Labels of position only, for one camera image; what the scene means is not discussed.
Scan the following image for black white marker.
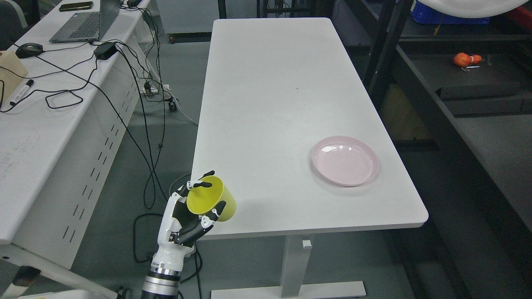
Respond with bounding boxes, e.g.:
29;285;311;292
9;79;34;108

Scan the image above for yellow plastic cup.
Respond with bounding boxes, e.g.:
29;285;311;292
186;175;237;222

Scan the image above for dark metal shelf rack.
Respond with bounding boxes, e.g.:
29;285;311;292
330;0;531;280

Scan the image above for wooden box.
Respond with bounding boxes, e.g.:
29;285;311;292
0;51;28;100

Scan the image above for grey laptop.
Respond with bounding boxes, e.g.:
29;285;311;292
49;0;121;43

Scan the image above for blue plastic crate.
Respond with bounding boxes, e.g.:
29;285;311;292
410;0;491;25

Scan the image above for white table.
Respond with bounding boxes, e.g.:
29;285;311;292
192;17;428;299

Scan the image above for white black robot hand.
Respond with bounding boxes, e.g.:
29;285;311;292
150;170;227;273

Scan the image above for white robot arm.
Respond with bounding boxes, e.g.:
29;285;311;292
140;267;181;299

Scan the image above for white side desk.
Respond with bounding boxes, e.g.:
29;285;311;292
1;8;140;299

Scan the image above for black computer mouse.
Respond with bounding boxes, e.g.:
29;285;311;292
15;42;44;59

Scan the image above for pink plastic plate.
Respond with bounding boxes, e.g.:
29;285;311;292
311;136;379;187

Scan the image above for orange toy on shelf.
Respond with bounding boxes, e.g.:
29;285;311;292
452;52;482;68

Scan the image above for black smartphone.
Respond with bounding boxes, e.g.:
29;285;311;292
59;1;94;12

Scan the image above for black cable loop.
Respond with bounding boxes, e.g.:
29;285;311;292
0;54;98;113

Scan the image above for black power adapter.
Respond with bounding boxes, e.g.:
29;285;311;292
94;42;117;60

